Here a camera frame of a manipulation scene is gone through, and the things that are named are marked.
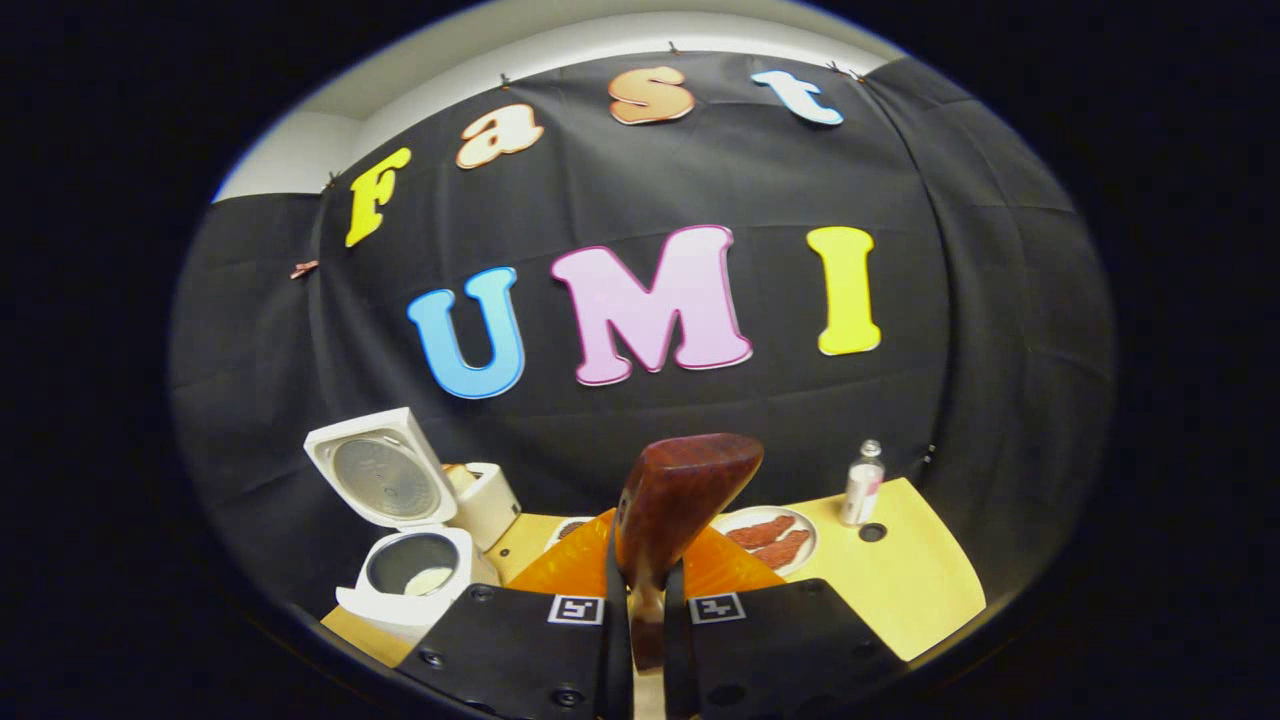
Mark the white divided dish of beans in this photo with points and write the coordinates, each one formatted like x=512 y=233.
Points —
x=570 y=530

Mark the small bottle with pink label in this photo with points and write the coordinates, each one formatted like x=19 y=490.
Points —
x=862 y=490

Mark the toast bread slice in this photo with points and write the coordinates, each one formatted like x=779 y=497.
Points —
x=458 y=477

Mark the red clip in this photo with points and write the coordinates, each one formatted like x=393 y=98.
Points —
x=304 y=269

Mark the white round plate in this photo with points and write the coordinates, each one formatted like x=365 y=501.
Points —
x=805 y=530

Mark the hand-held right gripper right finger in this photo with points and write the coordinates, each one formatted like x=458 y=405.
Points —
x=780 y=660

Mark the white rice cooker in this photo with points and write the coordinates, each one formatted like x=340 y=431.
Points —
x=400 y=600

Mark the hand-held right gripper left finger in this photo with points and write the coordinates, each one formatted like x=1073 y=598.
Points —
x=520 y=650

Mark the red sausage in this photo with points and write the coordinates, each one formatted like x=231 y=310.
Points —
x=785 y=550
x=765 y=530

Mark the white toaster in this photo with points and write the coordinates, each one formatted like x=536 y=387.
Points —
x=495 y=505

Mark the black table grommet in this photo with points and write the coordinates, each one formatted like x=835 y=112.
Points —
x=872 y=532

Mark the brown wooden spoon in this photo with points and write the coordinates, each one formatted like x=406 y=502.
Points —
x=680 y=490

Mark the black backdrop cloth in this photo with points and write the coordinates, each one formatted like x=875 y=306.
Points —
x=900 y=300

